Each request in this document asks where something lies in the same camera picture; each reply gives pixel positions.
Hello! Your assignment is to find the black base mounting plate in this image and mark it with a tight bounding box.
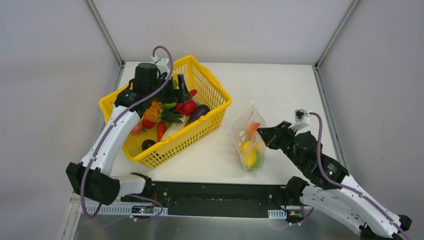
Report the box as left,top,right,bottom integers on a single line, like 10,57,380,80
139,181,302,218

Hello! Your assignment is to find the pink toy peach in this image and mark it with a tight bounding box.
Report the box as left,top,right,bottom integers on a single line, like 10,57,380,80
130,121,144,135

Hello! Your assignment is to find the yellow plastic shopping basket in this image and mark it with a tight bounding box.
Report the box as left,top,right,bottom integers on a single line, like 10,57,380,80
99,55,231,169

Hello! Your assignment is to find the small red toy chili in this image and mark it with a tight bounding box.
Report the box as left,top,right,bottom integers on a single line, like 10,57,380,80
156,122,167,142

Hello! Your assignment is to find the purple toy eggplant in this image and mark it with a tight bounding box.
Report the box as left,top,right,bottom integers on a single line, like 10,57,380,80
187,104,211,125

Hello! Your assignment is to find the orange toy peach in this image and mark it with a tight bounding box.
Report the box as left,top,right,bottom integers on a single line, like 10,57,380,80
246,122,261,138

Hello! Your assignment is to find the red toy strawberry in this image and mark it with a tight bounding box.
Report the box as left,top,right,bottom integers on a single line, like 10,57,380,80
141,119,156,129

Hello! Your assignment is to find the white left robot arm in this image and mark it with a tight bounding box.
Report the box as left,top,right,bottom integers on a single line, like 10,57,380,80
66,61,191,206

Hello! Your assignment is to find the yellow toy lemon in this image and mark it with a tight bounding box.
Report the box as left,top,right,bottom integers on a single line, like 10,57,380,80
240,140,253,154

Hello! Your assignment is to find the green toy pepper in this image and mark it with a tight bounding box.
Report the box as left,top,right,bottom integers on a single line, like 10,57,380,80
252,151,265,169

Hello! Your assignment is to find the white toy radish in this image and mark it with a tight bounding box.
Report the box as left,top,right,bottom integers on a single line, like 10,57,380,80
161,115,187,141

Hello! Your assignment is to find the clear zip top bag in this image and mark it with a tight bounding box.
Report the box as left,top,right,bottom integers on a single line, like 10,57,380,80
231,102,267,177

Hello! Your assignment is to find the orange toy pineapple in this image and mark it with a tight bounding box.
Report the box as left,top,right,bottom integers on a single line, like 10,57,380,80
141,101,185,125

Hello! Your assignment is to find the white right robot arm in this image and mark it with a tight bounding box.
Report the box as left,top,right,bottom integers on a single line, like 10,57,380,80
256,121,412,240

